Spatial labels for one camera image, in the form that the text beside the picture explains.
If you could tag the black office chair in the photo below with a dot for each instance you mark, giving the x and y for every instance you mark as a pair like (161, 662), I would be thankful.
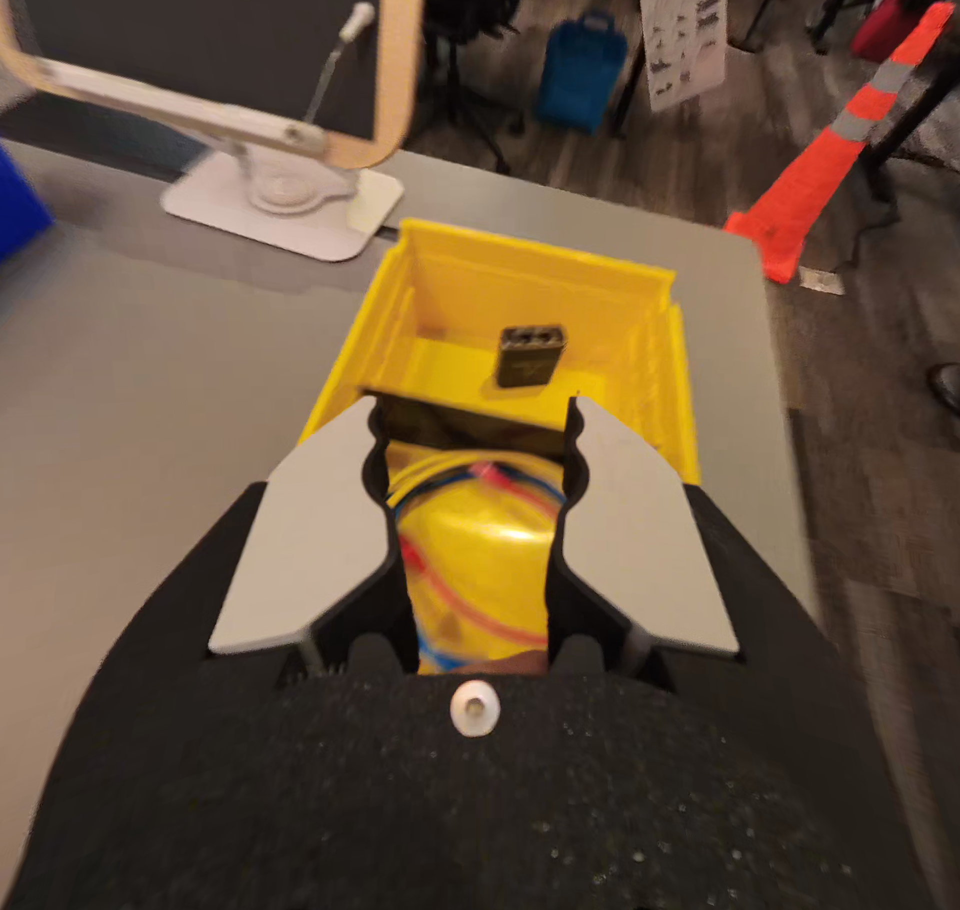
(465, 17)

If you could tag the blue basket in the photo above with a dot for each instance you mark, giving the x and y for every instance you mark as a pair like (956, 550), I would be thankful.
(577, 77)

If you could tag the orange traffic cone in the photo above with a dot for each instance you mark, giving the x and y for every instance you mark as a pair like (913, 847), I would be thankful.
(810, 182)

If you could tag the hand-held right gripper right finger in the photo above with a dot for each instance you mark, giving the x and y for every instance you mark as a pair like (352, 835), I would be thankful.
(645, 550)

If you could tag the red bag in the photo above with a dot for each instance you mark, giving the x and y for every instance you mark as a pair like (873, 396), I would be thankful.
(885, 29)

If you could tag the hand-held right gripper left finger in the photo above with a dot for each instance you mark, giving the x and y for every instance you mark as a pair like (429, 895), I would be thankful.
(307, 550)

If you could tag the small floor plate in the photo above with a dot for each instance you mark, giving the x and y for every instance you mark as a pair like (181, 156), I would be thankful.
(821, 280)

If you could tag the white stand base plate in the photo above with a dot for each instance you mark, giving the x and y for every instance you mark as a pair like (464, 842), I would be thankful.
(225, 212)

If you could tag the black ethernet port adapter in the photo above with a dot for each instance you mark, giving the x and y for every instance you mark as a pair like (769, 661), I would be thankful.
(529, 362)

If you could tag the printed paper sign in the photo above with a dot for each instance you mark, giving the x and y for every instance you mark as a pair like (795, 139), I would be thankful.
(686, 32)

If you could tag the yellow plastic bin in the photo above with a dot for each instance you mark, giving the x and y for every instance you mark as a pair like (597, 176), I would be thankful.
(465, 295)

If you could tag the blue plastic bin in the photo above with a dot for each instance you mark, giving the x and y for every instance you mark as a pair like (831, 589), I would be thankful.
(19, 197)

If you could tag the black bin divider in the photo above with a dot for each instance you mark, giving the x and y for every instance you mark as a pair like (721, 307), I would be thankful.
(480, 426)

